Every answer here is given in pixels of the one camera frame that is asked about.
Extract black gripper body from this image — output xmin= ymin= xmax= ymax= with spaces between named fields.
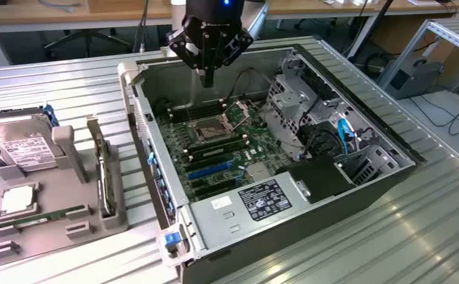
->
xmin=181 ymin=0 xmax=247 ymax=39

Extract graphics card with metal bracket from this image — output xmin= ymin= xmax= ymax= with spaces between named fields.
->
xmin=85 ymin=114 xmax=116 ymax=217

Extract black RAM slot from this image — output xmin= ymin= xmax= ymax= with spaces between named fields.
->
xmin=165 ymin=100 xmax=220 ymax=117
xmin=168 ymin=106 xmax=223 ymax=124

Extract black office chair base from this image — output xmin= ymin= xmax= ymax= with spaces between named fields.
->
xmin=41 ymin=28 xmax=132 ymax=59
xmin=275 ymin=17 xmax=337 ymax=31

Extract thin locking lever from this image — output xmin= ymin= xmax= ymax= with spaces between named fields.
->
xmin=183 ymin=100 xmax=196 ymax=128

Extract silver drive cage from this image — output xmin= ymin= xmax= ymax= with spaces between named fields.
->
xmin=263 ymin=49 xmax=363 ymax=162

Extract metal socket cover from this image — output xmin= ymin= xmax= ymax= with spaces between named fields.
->
xmin=220 ymin=99 xmax=251 ymax=131

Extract CPU socket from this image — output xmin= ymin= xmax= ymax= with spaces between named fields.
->
xmin=192 ymin=117 xmax=239 ymax=143

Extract wooden desk white legs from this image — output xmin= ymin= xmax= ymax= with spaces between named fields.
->
xmin=244 ymin=0 xmax=459 ymax=59
xmin=0 ymin=0 xmax=175 ymax=67

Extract green motherboard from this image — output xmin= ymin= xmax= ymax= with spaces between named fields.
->
xmin=152 ymin=96 xmax=284 ymax=205

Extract black stand pole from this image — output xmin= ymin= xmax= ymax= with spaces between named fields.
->
xmin=345 ymin=0 xmax=395 ymax=64

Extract black expansion slot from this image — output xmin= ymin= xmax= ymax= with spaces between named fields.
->
xmin=184 ymin=157 xmax=231 ymax=173
xmin=189 ymin=176 xmax=236 ymax=191
xmin=193 ymin=183 xmax=241 ymax=199

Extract hard drive in blue caddy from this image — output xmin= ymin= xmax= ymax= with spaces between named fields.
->
xmin=0 ymin=101 xmax=60 ymax=131

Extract blue expansion slot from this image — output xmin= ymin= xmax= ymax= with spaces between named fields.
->
xmin=187 ymin=163 xmax=235 ymax=181

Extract silver chipset heatsink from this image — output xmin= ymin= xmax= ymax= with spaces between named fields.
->
xmin=245 ymin=163 xmax=273 ymax=182

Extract black air shroud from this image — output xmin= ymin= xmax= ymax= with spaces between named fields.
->
xmin=275 ymin=156 xmax=357 ymax=205

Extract silver hard disk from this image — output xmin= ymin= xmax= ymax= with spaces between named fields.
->
xmin=0 ymin=114 xmax=65 ymax=173

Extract silver disk bay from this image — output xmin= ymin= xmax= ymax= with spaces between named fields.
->
xmin=332 ymin=144 xmax=407 ymax=187

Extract grey power supply unit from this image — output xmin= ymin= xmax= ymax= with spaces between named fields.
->
xmin=188 ymin=171 xmax=313 ymax=251

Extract grey parts rack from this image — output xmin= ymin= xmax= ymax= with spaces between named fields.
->
xmin=0 ymin=125 xmax=130 ymax=269

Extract blue case latch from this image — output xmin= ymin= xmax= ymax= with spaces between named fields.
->
xmin=162 ymin=233 xmax=181 ymax=248

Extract open black PC case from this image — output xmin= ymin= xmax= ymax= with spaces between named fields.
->
xmin=117 ymin=43 xmax=427 ymax=284

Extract silver CPU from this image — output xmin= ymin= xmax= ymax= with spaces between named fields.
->
xmin=0 ymin=186 xmax=36 ymax=216

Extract green RAM stick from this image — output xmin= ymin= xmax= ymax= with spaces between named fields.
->
xmin=0 ymin=206 xmax=85 ymax=231

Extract black internal wire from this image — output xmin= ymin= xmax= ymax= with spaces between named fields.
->
xmin=228 ymin=67 xmax=273 ymax=100

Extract hanging grey cable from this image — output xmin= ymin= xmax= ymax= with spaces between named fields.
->
xmin=133 ymin=0 xmax=150 ymax=53

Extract light blue cable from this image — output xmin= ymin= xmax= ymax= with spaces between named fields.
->
xmin=38 ymin=0 xmax=84 ymax=13

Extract coiled black cable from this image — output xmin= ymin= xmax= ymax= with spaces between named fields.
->
xmin=361 ymin=52 xmax=391 ymax=75

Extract black wire bundle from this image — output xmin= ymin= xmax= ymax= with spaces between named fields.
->
xmin=295 ymin=120 xmax=347 ymax=162

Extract blue wire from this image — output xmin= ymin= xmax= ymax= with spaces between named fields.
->
xmin=335 ymin=117 xmax=357 ymax=155

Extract grey box with handle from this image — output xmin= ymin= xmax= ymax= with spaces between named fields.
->
xmin=377 ymin=56 xmax=447 ymax=101

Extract aluminium profile frame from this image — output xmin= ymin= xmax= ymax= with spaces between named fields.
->
xmin=375 ymin=17 xmax=459 ymax=100

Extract thin black cable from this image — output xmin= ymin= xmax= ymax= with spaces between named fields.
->
xmin=408 ymin=94 xmax=459 ymax=141

